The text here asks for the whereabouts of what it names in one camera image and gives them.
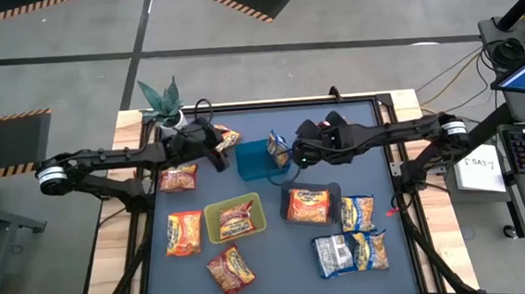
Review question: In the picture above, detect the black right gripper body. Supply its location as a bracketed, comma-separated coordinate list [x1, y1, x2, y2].
[309, 122, 365, 166]

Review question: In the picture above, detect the orange chicken ramen pack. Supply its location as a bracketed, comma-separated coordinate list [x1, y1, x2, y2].
[284, 186, 334, 227]
[213, 122, 244, 154]
[164, 210, 206, 258]

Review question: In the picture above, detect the green plant in white pot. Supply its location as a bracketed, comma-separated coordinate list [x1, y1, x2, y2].
[137, 75, 191, 141]

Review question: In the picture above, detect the black support bar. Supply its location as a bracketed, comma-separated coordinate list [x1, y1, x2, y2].
[460, 101, 519, 153]

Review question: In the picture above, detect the blue plastic bin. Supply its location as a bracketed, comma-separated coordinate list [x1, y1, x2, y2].
[232, 136, 293, 183]

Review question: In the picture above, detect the black frame clamp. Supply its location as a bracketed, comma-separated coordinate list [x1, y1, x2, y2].
[326, 84, 345, 104]

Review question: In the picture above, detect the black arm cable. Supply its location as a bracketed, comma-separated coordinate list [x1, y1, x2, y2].
[192, 97, 215, 123]
[266, 165, 303, 189]

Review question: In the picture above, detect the coiled black cable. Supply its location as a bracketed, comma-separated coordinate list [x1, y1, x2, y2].
[488, 35, 525, 72]

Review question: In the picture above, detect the red beef ramen pack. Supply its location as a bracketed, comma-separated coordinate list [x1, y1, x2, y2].
[203, 242, 259, 294]
[156, 163, 201, 195]
[216, 200, 258, 241]

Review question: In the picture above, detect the blue soy sauce ramen pack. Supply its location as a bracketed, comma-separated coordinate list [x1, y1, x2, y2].
[338, 193, 379, 234]
[310, 231, 360, 281]
[264, 129, 294, 170]
[350, 228, 391, 274]

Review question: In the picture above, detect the white paper sheet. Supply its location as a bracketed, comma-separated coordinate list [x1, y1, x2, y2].
[451, 141, 507, 198]

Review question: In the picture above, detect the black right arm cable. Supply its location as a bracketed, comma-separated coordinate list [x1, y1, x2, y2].
[266, 165, 303, 189]

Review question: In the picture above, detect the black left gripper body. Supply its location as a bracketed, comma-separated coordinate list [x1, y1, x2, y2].
[166, 120, 226, 165]

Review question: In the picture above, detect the dark smoky plastic bin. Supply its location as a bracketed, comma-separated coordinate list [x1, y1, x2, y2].
[277, 176, 345, 231]

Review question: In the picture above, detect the yellow floor cable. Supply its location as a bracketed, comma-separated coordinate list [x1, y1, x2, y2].
[416, 50, 491, 118]

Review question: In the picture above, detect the yellow-green plastic bin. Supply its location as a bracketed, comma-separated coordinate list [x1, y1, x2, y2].
[202, 190, 269, 246]

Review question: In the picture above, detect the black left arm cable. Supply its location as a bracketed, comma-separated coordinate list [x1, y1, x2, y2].
[192, 97, 215, 123]

